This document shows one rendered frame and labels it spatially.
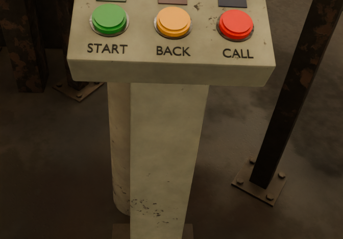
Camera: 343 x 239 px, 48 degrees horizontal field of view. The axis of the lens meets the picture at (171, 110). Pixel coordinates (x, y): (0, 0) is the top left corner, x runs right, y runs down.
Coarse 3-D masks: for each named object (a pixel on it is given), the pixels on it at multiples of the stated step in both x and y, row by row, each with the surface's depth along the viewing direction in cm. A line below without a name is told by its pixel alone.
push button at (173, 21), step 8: (168, 8) 45; (176, 8) 45; (160, 16) 45; (168, 16) 45; (176, 16) 45; (184, 16) 45; (160, 24) 45; (168, 24) 44; (176, 24) 44; (184, 24) 44; (168, 32) 44; (176, 32) 44; (184, 32) 45
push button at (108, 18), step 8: (96, 8) 45; (104, 8) 45; (112, 8) 45; (120, 8) 45; (96, 16) 44; (104, 16) 44; (112, 16) 44; (120, 16) 44; (96, 24) 44; (104, 24) 44; (112, 24) 44; (120, 24) 44; (104, 32) 44; (112, 32) 44
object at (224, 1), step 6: (222, 0) 48; (228, 0) 48; (234, 0) 48; (240, 0) 48; (246, 0) 48; (222, 6) 47; (228, 6) 47; (234, 6) 48; (240, 6) 48; (246, 6) 48
